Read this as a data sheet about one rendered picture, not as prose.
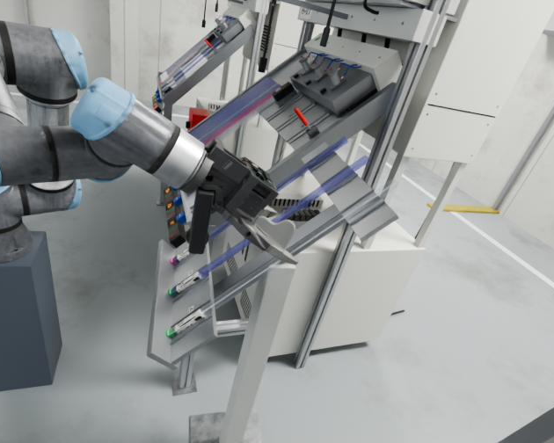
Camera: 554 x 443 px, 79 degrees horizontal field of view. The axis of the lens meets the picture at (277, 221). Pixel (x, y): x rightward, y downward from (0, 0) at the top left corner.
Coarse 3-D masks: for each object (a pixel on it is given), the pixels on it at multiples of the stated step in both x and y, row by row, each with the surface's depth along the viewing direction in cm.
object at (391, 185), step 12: (372, 192) 59; (384, 192) 58; (360, 204) 58; (348, 216) 59; (324, 228) 59; (336, 228) 59; (312, 240) 60; (276, 264) 61; (252, 276) 62; (264, 276) 62; (240, 288) 62; (216, 300) 63; (228, 300) 63; (204, 312) 63; (168, 336) 64
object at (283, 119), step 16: (288, 64) 147; (288, 80) 136; (304, 96) 119; (272, 112) 124; (288, 112) 118; (304, 112) 112; (320, 112) 107; (288, 128) 110; (304, 128) 104; (320, 128) 100
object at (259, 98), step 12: (264, 84) 143; (276, 84) 136; (252, 96) 141; (264, 96) 135; (228, 108) 145; (240, 108) 138; (252, 108) 132; (264, 108) 128; (216, 120) 143; (228, 120) 136; (240, 120) 130; (192, 132) 148; (204, 132) 141; (216, 132) 135; (228, 132) 129; (204, 144) 133
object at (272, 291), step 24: (288, 264) 75; (264, 288) 76; (288, 288) 77; (264, 312) 80; (264, 336) 84; (240, 360) 94; (264, 360) 90; (240, 384) 93; (240, 408) 99; (192, 432) 118; (216, 432) 119; (240, 432) 107
